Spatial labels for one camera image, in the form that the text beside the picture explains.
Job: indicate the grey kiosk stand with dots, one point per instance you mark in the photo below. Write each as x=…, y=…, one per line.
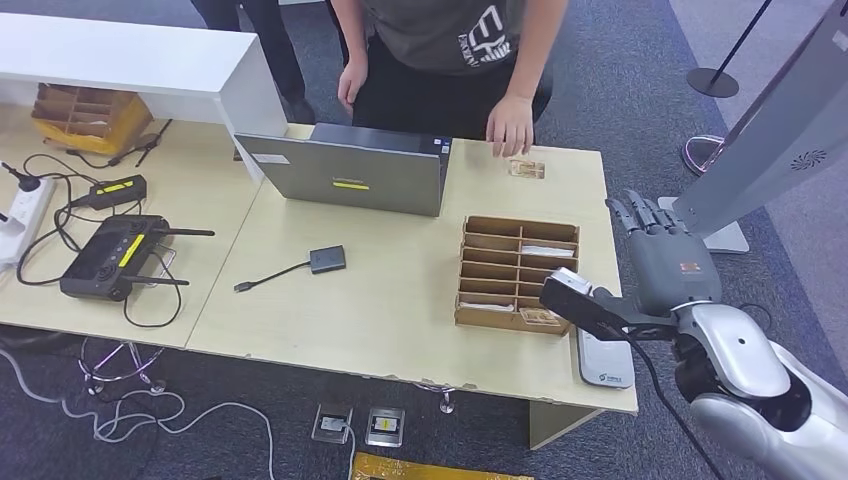
x=775, y=146

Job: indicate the standing person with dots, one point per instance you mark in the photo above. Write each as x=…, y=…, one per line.
x=272, y=40

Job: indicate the black remote controller with antennas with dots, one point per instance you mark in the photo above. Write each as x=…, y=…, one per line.
x=110, y=255

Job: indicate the grey card reader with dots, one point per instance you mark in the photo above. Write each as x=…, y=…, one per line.
x=606, y=368

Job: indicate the person's left hand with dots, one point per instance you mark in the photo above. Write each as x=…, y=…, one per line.
x=510, y=126

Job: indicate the person's left forearm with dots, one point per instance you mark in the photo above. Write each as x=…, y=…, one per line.
x=536, y=53

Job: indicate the person's right hand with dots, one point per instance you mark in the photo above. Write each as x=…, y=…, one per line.
x=352, y=79

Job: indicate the grey laptop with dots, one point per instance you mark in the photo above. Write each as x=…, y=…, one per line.
x=343, y=172

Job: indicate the beige desk leg panel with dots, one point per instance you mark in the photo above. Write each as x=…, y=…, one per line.
x=556, y=424

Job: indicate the chrome chair foot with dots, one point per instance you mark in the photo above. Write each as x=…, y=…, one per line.
x=448, y=404

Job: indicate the black plug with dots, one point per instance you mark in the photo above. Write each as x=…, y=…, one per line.
x=28, y=180

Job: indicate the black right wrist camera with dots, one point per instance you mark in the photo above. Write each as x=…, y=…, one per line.
x=576, y=301

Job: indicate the wooden organizer in yellow box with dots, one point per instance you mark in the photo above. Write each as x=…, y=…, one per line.
x=84, y=112

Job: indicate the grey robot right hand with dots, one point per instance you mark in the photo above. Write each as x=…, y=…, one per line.
x=672, y=272

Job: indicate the seated person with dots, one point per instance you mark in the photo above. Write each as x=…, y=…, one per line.
x=430, y=73

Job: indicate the white power strip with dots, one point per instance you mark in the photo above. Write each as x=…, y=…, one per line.
x=28, y=212

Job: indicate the white key card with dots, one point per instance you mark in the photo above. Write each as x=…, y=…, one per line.
x=547, y=252
x=487, y=307

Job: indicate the black stanchion post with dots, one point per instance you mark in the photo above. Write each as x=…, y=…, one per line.
x=713, y=83

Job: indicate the person's right forearm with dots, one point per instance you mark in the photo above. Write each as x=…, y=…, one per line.
x=351, y=33

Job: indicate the patterned room key card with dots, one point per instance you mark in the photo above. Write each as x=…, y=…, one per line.
x=533, y=318

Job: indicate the black power adapter yellow label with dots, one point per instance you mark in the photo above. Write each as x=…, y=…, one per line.
x=117, y=191

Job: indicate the wooden card organizer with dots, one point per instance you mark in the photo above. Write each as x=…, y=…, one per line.
x=489, y=320

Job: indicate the white desk shelf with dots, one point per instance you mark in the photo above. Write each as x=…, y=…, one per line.
x=132, y=60

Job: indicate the chrome stanchion base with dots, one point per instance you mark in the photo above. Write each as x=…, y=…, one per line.
x=694, y=156

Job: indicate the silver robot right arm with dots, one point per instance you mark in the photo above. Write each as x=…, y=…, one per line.
x=742, y=344

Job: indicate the patterned ID card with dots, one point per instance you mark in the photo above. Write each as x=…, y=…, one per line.
x=526, y=169

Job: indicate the metal floor socket box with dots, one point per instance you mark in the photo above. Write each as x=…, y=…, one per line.
x=385, y=426
x=331, y=424

